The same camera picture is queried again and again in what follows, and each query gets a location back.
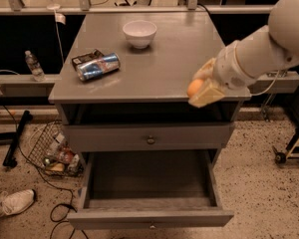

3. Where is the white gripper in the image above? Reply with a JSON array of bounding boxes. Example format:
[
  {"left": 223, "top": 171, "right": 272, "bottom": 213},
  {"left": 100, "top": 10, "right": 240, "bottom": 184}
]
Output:
[{"left": 188, "top": 41, "right": 256, "bottom": 108}]

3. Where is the orange fruit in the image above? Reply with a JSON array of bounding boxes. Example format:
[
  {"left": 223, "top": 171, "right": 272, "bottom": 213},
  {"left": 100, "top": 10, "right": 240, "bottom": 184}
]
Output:
[{"left": 187, "top": 79, "right": 203, "bottom": 98}]

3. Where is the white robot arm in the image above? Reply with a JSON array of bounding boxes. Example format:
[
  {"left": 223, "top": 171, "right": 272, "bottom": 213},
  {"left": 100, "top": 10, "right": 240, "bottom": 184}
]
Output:
[{"left": 187, "top": 0, "right": 299, "bottom": 108}]

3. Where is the open grey lower drawer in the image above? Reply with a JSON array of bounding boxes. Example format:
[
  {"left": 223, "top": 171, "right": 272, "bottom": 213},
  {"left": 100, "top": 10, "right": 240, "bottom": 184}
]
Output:
[{"left": 68, "top": 150, "right": 233, "bottom": 230}]

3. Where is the closed grey upper drawer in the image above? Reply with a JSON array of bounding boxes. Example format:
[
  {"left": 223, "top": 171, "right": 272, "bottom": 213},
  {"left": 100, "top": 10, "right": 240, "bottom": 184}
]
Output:
[{"left": 63, "top": 122, "right": 234, "bottom": 152}]

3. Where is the white ceramic bowl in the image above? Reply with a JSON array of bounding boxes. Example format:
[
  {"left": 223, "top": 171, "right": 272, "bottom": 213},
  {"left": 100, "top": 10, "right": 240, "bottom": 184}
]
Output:
[{"left": 123, "top": 20, "right": 157, "bottom": 49}]

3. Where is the grey wooden cabinet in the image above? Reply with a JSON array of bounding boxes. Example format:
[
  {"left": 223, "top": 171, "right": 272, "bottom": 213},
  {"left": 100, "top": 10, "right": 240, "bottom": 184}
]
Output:
[{"left": 48, "top": 11, "right": 252, "bottom": 157}]

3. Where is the blue silver drink can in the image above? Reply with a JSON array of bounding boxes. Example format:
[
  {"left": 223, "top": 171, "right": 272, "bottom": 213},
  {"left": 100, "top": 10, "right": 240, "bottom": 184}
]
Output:
[{"left": 76, "top": 53, "right": 121, "bottom": 82}]

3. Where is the dark snack packet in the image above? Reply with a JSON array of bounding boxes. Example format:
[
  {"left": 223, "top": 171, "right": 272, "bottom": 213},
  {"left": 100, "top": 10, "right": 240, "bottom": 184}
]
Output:
[{"left": 72, "top": 49, "right": 104, "bottom": 68}]

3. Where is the clear plastic water bottle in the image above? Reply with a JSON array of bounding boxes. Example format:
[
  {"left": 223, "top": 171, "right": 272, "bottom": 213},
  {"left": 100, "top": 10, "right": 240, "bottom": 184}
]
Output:
[{"left": 25, "top": 51, "right": 45, "bottom": 82}]

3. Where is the white desk lamp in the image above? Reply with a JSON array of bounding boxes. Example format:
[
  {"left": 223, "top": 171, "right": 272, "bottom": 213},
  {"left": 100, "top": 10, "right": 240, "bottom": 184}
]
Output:
[{"left": 47, "top": 0, "right": 66, "bottom": 25}]

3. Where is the black metal stand leg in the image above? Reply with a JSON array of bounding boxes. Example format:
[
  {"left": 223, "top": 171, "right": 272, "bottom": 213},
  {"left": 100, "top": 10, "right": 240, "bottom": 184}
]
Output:
[{"left": 3, "top": 111, "right": 33, "bottom": 168}]

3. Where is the white sneaker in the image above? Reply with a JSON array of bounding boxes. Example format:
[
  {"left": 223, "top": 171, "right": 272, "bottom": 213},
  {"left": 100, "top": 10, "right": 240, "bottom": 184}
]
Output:
[{"left": 0, "top": 189, "right": 36, "bottom": 218}]

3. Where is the white hanging cable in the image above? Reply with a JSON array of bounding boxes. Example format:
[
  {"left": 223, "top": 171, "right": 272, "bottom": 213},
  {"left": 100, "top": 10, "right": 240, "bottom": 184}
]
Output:
[{"left": 250, "top": 69, "right": 282, "bottom": 98}]

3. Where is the wire basket with items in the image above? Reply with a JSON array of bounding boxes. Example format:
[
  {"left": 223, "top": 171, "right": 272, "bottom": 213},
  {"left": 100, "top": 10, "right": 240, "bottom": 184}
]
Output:
[{"left": 28, "top": 121, "right": 83, "bottom": 176}]

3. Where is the black floor cable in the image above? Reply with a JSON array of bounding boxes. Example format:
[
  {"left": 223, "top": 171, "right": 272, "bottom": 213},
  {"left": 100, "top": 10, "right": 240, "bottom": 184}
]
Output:
[{"left": 0, "top": 69, "right": 91, "bottom": 239}]

